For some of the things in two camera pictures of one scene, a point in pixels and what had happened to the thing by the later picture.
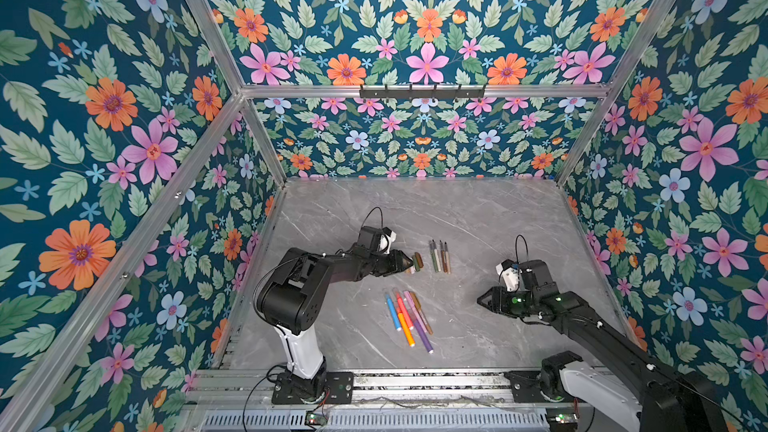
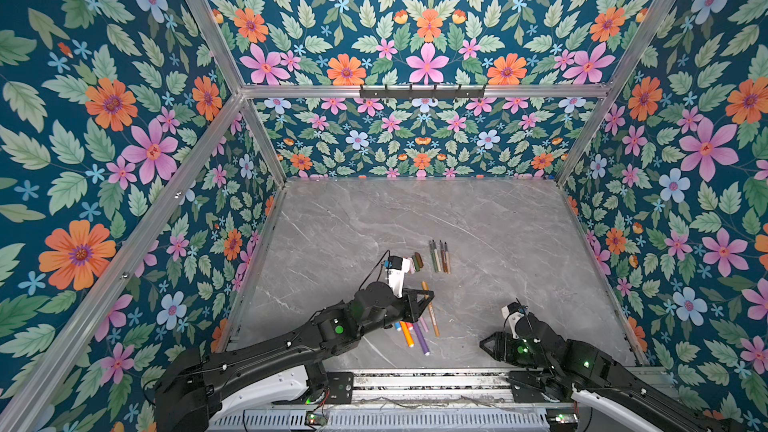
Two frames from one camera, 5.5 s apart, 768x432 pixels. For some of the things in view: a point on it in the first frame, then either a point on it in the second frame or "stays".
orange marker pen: [406, 329] stays
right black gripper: [497, 295] → [501, 344]
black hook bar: [422, 93] stays
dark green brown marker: [433, 250] stays
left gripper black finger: [398, 261] → [412, 309]
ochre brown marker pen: [447, 258] stays
